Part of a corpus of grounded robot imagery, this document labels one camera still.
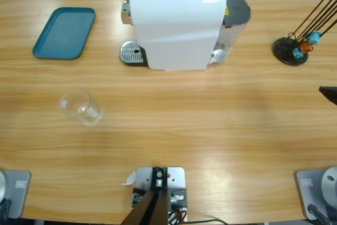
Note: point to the black capsule holder with rods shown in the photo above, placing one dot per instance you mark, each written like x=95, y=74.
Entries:
x=283, y=48

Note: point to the teal plastic tray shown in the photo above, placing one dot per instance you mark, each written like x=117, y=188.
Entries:
x=63, y=32

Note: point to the white block with dark post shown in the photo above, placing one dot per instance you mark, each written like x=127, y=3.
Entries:
x=173, y=175

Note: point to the light blue coffee capsule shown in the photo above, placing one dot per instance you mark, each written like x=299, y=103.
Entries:
x=314, y=38

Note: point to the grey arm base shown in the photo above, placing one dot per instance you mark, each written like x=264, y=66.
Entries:
x=18, y=183
x=308, y=183

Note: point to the white capsule coffee machine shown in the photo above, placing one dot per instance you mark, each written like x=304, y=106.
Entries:
x=173, y=30

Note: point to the white paper tag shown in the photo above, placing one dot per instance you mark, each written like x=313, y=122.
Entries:
x=130, y=178

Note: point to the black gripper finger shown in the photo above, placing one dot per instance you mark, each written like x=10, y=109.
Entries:
x=330, y=93

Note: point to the clear drinking glass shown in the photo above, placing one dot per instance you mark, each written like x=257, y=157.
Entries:
x=79, y=106

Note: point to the clear water tank dark lid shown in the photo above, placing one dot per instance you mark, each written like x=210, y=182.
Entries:
x=237, y=9

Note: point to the orange coffee capsule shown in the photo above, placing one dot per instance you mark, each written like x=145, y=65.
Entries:
x=306, y=47

